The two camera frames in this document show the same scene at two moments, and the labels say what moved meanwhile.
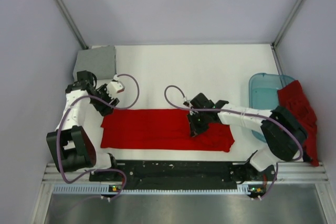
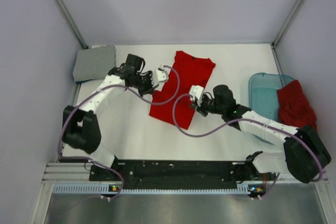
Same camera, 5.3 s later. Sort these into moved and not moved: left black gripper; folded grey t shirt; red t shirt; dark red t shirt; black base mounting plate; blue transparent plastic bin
Moved: red t shirt; left black gripper
Not moved: blue transparent plastic bin; dark red t shirt; black base mounting plate; folded grey t shirt
